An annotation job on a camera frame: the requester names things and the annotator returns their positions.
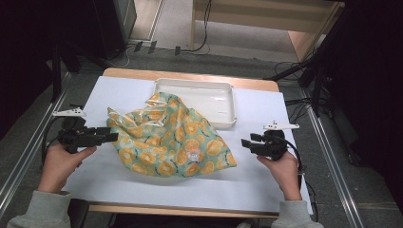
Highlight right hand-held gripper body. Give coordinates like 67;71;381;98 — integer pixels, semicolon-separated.
260;120;300;162

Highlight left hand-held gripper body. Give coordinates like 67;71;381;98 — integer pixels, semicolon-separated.
51;107;96;155

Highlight lemon print cloth bag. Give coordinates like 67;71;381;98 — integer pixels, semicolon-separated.
106;91;238;179

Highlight person's right hand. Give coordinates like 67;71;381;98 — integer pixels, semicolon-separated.
256;151;302;201

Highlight person's left hand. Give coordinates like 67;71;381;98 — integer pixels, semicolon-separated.
37;143;98;194

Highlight white table cover sheet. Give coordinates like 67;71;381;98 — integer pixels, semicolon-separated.
63;75;314;216

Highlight white plastic tray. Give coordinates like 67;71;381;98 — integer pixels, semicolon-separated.
153;78;238;130

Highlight black tripod stand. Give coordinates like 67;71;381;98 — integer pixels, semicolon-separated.
264;0;353;118

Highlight wooden table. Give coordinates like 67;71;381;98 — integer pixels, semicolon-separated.
87;66;280;219

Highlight dark cabinet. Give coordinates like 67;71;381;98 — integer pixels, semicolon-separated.
91;0;138;61

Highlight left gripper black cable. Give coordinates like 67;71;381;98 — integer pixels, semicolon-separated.
41;116;67;166

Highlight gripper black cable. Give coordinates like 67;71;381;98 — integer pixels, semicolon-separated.
280;136;319;222
41;116;67;166

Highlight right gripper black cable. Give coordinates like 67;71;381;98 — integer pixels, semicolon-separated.
280;136;319;222

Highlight aluminium floor rail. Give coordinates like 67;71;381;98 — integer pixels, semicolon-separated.
298;88;365;228
0;71;73;219

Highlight black floor cables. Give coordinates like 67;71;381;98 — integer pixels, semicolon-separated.
284;96;327;125

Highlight black stand post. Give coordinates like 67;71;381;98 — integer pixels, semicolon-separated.
50;37;84;104

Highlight white floor cable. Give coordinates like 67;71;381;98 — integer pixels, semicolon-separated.
106;44;131;69

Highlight light wooden furniture frame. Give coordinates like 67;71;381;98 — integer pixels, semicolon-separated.
189;0;346;63

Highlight hanging black cable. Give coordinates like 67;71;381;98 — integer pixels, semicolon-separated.
182;0;213;54

